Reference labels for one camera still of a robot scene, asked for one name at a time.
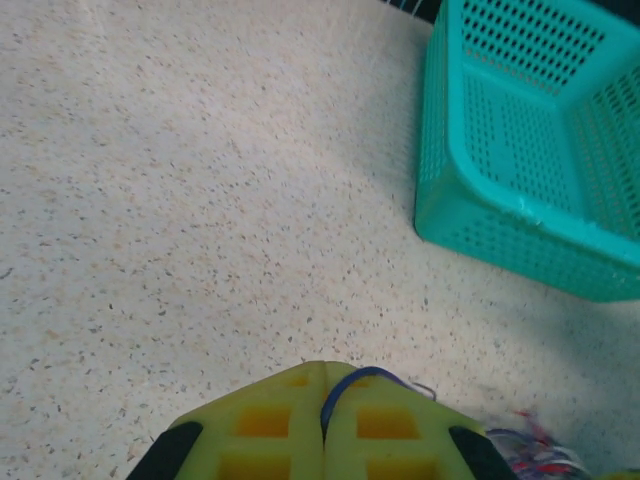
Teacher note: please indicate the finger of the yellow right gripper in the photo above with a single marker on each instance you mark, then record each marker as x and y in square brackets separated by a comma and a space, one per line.
[625, 475]

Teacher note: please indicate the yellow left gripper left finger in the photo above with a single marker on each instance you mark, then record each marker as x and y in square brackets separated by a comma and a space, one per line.
[260, 400]

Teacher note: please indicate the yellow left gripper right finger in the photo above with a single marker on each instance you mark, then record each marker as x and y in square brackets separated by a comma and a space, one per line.
[400, 450]

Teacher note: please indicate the teal perforated plastic basket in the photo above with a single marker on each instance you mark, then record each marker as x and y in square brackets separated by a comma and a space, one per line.
[515, 150]

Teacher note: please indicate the blue printed back panel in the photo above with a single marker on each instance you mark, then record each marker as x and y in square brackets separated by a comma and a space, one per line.
[424, 6]

